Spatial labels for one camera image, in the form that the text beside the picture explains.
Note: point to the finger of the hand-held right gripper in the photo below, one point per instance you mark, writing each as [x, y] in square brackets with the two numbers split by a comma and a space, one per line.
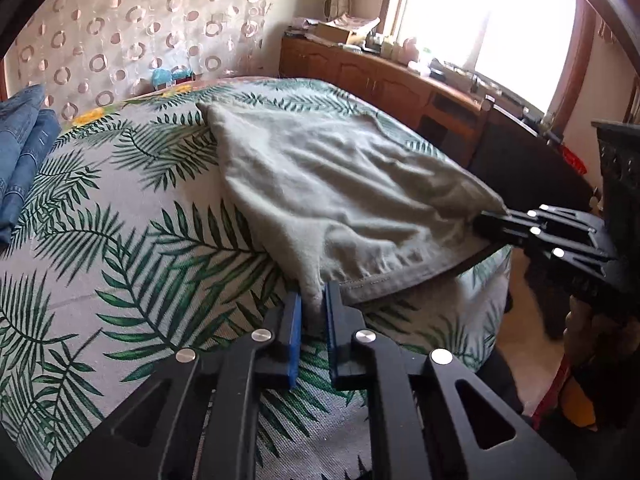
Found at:
[500, 221]
[550, 250]

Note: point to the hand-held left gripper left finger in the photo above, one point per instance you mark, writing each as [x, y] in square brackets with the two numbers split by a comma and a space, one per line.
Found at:
[295, 340]

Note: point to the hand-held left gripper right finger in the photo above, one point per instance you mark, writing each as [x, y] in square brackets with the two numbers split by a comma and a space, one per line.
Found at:
[331, 330]

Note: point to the grey pants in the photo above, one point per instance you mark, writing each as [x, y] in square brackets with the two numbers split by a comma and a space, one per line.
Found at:
[325, 185]

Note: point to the person's right hand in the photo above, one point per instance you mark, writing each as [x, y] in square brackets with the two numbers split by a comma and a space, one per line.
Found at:
[580, 332]

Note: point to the red basket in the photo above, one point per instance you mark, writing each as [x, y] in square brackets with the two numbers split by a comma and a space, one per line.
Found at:
[574, 159]

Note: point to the black panel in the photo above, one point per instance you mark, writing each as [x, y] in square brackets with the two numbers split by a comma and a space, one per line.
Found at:
[530, 165]

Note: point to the long wooden cabinet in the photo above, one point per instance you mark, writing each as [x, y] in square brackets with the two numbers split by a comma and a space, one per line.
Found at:
[375, 77]

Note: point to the window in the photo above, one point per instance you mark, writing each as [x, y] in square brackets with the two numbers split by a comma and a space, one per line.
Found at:
[480, 25]

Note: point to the leaf print bedsheet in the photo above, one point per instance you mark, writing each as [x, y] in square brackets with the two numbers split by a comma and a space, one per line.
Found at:
[125, 240]

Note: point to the newspaper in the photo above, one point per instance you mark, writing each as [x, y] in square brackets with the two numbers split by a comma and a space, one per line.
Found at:
[357, 22]

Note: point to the open cardboard box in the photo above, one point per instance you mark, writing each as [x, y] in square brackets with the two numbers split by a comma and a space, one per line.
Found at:
[340, 34]

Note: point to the blue plastic bag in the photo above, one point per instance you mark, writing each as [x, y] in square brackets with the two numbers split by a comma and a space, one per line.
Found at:
[170, 76]

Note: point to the folded light blue jeans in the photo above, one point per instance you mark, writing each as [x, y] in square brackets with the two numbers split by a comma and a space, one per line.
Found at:
[35, 160]

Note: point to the folded dark blue jeans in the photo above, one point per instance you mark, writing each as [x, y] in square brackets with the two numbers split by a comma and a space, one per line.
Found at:
[22, 125]

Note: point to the circle patterned curtain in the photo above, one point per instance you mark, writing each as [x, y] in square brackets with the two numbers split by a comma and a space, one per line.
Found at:
[150, 20]

